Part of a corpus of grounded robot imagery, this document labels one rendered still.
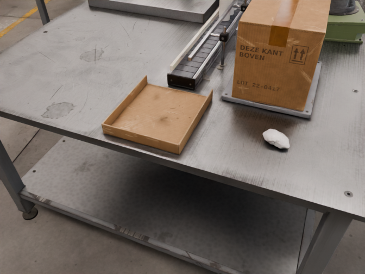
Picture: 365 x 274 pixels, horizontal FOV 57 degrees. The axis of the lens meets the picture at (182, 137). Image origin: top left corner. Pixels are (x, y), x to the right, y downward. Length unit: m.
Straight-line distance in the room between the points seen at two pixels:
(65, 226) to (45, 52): 0.90
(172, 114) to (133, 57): 0.43
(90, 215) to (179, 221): 0.41
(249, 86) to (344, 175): 0.39
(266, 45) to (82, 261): 1.30
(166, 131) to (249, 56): 0.34
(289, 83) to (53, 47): 1.04
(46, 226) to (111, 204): 0.44
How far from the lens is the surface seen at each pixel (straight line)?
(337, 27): 1.65
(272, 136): 1.01
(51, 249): 1.88
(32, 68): 1.51
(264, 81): 1.11
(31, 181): 1.89
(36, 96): 1.33
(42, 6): 3.26
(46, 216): 2.00
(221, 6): 1.60
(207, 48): 1.39
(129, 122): 1.10
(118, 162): 1.84
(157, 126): 1.07
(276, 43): 1.04
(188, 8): 1.76
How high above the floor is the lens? 1.53
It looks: 42 degrees down
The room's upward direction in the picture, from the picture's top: 2 degrees counter-clockwise
